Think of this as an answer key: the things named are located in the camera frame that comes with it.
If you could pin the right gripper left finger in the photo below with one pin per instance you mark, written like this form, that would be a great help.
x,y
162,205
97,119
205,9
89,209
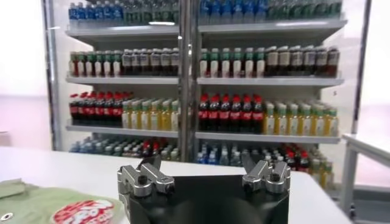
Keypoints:
x,y
143,181

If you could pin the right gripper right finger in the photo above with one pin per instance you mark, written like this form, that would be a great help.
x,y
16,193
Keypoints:
x,y
272,181

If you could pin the green t-shirt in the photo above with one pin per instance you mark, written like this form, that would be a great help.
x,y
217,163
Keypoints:
x,y
30,204

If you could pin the red cap cola bottle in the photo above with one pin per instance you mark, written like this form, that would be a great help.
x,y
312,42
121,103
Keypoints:
x,y
146,147
225,115
258,115
236,115
74,110
214,115
246,115
291,159
100,110
91,110
109,110
203,115
303,161
83,110
117,110
155,147

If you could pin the yellow juice bottle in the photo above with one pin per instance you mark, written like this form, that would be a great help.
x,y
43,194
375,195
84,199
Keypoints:
x,y
175,117
165,117
306,121
331,121
327,175
293,121
269,121
318,121
281,121
155,117
136,117
146,117
126,117
317,170

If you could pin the blue drink bottle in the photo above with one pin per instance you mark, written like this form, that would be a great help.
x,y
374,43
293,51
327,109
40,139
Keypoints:
x,y
118,12
215,11
212,157
201,157
237,11
248,11
108,12
259,11
90,12
226,11
73,12
99,12
205,11
81,12

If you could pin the white side table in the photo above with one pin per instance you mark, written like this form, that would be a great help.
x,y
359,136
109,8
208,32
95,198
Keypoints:
x,y
347,170

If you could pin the white drinks shelf unit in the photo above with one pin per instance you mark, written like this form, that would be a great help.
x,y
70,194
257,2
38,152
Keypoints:
x,y
122,80
268,82

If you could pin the green cap tea bottle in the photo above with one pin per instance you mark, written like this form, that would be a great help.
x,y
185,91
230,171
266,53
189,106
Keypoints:
x,y
116,65
215,64
204,64
226,64
107,65
260,64
72,65
80,65
98,65
249,64
237,64
89,65

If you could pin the dark bottle beige label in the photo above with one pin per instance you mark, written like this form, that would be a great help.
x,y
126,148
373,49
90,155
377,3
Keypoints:
x,y
283,61
271,61

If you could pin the dark tea bottle white label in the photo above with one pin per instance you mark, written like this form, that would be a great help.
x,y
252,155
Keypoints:
x,y
136,61
321,60
145,61
309,60
174,61
155,61
333,60
165,61
296,60
126,61

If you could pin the glass cabinet door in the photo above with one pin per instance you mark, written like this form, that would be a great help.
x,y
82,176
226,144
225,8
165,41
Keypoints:
x,y
361,76
53,91

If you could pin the clear water bottle green label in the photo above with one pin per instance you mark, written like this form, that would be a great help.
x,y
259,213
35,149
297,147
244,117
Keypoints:
x,y
296,9
335,8
173,11
283,9
309,9
155,11
146,11
322,8
164,11
137,11
271,9
128,11

